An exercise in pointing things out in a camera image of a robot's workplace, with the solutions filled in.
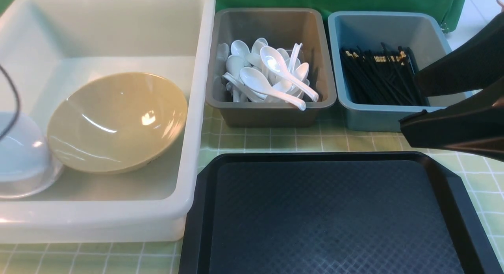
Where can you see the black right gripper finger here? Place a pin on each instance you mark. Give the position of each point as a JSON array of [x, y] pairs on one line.
[[474, 125], [478, 64]]

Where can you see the beige noodle bowl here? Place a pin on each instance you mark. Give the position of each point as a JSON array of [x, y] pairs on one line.
[[117, 123]]

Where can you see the white square sauce dish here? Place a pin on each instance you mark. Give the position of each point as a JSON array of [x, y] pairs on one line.
[[24, 155]]

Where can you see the green checkered tablecloth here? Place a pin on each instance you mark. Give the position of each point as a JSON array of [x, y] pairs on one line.
[[482, 177]]

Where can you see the green backdrop cloth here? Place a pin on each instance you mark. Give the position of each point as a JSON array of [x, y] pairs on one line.
[[445, 12]]

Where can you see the bundle of black chopsticks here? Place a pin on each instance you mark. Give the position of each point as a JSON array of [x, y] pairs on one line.
[[383, 77]]

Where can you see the blue plastic chopstick bin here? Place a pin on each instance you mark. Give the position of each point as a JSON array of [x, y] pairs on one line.
[[371, 30]]

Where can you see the black plastic tray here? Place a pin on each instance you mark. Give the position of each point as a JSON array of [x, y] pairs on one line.
[[333, 213]]

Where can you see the grey plastic spoon bin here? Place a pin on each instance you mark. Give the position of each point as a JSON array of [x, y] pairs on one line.
[[282, 28]]

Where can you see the white spoon top of pile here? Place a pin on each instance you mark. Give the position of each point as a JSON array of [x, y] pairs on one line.
[[276, 64]]

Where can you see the white spoon of pile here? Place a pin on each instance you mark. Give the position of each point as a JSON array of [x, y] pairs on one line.
[[276, 64], [257, 82]]

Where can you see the pile of white spoons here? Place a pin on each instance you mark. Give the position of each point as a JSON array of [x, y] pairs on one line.
[[238, 56]]

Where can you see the white spoon front of pile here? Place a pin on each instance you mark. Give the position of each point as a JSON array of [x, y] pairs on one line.
[[257, 82]]

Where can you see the large white plastic tub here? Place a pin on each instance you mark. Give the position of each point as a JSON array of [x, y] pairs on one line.
[[50, 49]]

